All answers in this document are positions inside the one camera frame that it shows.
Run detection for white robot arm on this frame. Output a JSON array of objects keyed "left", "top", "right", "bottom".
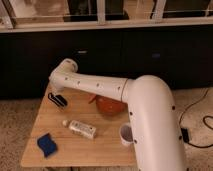
[{"left": 49, "top": 58, "right": 187, "bottom": 171}]

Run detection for orange bowl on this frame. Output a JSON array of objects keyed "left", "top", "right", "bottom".
[{"left": 88, "top": 94, "right": 127, "bottom": 116}]

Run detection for white cup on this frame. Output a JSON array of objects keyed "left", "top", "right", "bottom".
[{"left": 119, "top": 123, "right": 133, "bottom": 147}]

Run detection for white plastic bottle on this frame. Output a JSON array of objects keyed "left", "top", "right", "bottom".
[{"left": 62, "top": 120, "right": 96, "bottom": 139}]

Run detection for dark low cabinet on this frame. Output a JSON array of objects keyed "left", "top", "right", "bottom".
[{"left": 0, "top": 26, "right": 213, "bottom": 99}]

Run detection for blue sponge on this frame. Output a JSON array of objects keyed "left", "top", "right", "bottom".
[{"left": 37, "top": 133, "right": 57, "bottom": 158}]

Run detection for black power adapter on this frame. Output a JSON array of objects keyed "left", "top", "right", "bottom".
[{"left": 181, "top": 128, "right": 190, "bottom": 143}]

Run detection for black power cable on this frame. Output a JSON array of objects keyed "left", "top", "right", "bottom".
[{"left": 179, "top": 87, "right": 213, "bottom": 149}]

